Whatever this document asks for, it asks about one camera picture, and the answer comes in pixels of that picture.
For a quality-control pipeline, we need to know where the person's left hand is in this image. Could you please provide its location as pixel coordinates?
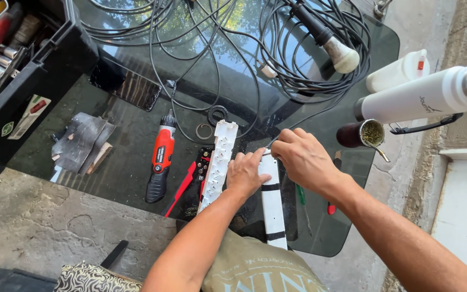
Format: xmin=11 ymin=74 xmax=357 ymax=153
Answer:
xmin=226 ymin=147 xmax=272 ymax=199

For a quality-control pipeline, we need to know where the person's right hand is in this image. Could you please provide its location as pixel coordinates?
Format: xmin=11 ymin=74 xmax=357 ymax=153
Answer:
xmin=270 ymin=128 xmax=343 ymax=195

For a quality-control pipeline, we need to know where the white power strip body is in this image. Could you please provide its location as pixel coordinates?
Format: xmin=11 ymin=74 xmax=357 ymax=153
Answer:
xmin=258 ymin=148 xmax=288 ymax=250

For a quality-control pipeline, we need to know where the dark glass table top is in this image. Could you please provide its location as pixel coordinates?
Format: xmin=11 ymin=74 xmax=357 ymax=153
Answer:
xmin=6 ymin=0 xmax=401 ymax=258

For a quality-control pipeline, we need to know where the white power strip cover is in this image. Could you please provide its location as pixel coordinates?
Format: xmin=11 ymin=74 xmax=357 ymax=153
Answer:
xmin=196 ymin=120 xmax=239 ymax=215

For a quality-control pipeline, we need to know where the brown mate cup with straw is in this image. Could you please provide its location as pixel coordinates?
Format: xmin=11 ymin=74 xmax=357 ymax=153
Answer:
xmin=336 ymin=119 xmax=391 ymax=163

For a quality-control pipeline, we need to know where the red black electric screwdriver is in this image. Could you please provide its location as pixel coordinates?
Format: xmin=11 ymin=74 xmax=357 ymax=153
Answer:
xmin=145 ymin=109 xmax=177 ymax=204

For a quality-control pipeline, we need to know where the black lamp holder with bulb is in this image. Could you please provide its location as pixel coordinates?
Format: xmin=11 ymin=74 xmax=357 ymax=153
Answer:
xmin=285 ymin=0 xmax=361 ymax=74

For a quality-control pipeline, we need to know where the person's beige shirt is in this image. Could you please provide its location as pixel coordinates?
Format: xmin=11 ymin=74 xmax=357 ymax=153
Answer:
xmin=201 ymin=229 xmax=329 ymax=292

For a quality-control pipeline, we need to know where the white plastic bottle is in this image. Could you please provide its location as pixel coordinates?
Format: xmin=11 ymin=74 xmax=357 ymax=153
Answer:
xmin=366 ymin=49 xmax=431 ymax=94

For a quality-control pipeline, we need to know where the white thermos flask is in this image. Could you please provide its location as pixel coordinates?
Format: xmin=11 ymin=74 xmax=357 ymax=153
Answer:
xmin=353 ymin=64 xmax=467 ymax=125

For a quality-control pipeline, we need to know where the black smartphone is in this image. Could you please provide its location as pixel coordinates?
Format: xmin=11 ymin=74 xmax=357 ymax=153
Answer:
xmin=89 ymin=58 xmax=163 ymax=112

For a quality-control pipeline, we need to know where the pile of grey sandpaper sheets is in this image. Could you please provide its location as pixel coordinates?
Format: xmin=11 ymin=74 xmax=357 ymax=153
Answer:
xmin=50 ymin=112 xmax=116 ymax=176

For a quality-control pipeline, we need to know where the patterned seat cushion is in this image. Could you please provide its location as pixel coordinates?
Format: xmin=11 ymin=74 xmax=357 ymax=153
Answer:
xmin=54 ymin=261 xmax=143 ymax=292

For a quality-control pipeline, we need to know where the black toolbox with sockets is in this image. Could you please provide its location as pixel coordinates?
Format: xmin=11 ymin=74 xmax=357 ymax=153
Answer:
xmin=0 ymin=0 xmax=99 ymax=190

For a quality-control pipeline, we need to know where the black rubber ring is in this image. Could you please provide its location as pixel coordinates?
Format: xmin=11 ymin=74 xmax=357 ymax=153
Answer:
xmin=207 ymin=105 xmax=229 ymax=126

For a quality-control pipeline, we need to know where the metal ring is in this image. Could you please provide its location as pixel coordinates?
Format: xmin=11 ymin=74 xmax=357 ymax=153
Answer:
xmin=195 ymin=123 xmax=215 ymax=141

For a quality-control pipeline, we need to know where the red handled screwdriver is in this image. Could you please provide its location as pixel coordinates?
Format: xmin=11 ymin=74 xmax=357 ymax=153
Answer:
xmin=327 ymin=151 xmax=343 ymax=215

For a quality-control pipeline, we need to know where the green handled screwdriver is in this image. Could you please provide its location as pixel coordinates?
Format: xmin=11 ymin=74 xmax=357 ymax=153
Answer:
xmin=295 ymin=183 xmax=313 ymax=237

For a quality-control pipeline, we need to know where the red black wire stripper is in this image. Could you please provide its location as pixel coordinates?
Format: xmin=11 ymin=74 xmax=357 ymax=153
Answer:
xmin=161 ymin=147 xmax=214 ymax=218

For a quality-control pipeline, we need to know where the black coiled cable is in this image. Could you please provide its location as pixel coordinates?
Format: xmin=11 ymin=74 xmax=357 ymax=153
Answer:
xmin=80 ymin=0 xmax=372 ymax=144

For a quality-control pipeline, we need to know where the black thermos carry strap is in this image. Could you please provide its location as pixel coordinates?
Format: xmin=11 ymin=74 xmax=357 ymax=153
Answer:
xmin=389 ymin=113 xmax=464 ymax=135

